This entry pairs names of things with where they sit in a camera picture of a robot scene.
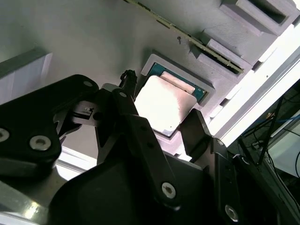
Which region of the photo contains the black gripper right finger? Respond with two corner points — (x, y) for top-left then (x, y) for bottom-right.
(180, 109), (300, 225)

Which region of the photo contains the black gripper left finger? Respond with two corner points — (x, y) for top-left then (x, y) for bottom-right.
(0, 69), (182, 209)

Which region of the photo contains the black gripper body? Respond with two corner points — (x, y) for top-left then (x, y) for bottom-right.
(50, 151), (225, 225)

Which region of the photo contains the silver CPU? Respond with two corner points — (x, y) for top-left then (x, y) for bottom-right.
(135, 62), (209, 138)

